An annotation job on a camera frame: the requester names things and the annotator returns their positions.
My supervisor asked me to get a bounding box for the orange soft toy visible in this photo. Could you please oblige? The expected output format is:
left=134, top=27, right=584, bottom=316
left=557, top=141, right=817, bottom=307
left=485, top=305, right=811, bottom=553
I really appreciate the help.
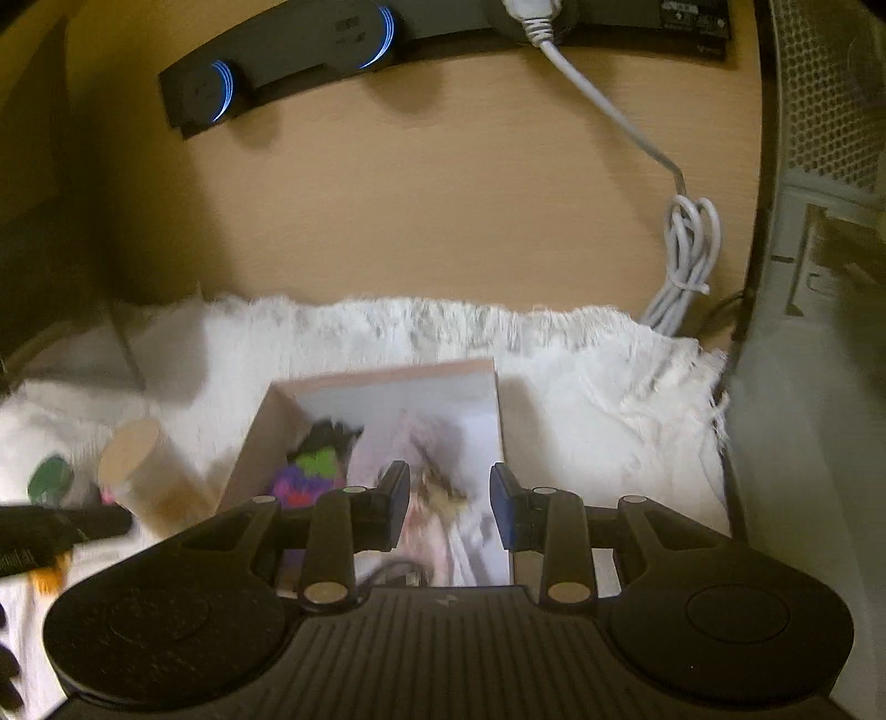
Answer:
left=27, top=551, right=74, bottom=597

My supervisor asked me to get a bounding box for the purple pink sponge puff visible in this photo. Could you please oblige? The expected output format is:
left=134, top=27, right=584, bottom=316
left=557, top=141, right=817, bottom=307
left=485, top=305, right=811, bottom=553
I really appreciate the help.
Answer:
left=269, top=447, right=346, bottom=510

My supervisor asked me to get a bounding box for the dark hair tie with charm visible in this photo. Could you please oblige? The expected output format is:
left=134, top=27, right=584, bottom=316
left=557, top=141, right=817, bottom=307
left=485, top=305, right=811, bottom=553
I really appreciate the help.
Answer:
left=356, top=558, right=434, bottom=590

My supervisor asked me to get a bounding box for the black claw hair clip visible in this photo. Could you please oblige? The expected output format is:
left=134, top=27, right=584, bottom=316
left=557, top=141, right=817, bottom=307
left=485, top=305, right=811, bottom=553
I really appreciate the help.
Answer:
left=295, top=419, right=363, bottom=462

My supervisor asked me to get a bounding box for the green lidded small jar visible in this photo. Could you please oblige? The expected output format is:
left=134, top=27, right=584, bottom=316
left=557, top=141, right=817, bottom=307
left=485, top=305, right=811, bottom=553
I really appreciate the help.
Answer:
left=27, top=455, right=101, bottom=508

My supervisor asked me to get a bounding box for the tall clear plastic jar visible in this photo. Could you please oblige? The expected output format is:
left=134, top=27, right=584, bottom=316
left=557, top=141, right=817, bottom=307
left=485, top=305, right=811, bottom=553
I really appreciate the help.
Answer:
left=96, top=417, right=213, bottom=538

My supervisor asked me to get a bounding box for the white textured tablecloth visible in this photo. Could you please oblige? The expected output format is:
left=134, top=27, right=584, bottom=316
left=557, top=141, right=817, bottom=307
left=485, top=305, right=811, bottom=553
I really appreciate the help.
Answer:
left=0, top=292, right=735, bottom=714

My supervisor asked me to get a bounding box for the pink cardboard box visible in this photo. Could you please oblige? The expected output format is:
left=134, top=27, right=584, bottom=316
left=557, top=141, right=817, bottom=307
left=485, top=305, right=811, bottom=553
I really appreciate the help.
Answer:
left=218, top=358, right=512, bottom=587

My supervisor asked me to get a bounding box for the white perforated appliance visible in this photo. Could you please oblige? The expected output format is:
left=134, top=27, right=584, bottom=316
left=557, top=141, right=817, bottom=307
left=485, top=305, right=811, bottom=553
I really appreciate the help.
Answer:
left=727, top=2, right=884, bottom=718

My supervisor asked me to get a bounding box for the black power strip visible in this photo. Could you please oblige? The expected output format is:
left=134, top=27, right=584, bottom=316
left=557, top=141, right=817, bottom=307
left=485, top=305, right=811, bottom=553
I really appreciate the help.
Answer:
left=158, top=2, right=732, bottom=138

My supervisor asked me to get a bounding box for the white power cable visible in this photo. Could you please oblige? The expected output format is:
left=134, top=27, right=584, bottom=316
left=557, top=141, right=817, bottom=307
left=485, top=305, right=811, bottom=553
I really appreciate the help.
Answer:
left=498, top=0, right=723, bottom=338

